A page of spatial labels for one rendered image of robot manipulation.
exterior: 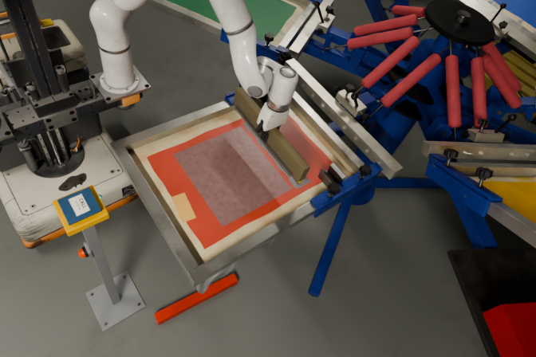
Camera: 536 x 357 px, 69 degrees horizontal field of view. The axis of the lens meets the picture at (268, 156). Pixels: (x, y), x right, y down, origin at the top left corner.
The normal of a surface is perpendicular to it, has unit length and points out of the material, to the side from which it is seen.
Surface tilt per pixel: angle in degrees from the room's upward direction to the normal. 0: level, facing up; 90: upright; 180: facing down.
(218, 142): 0
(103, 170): 0
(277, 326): 0
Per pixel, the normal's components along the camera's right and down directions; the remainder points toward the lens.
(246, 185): 0.18, -0.59
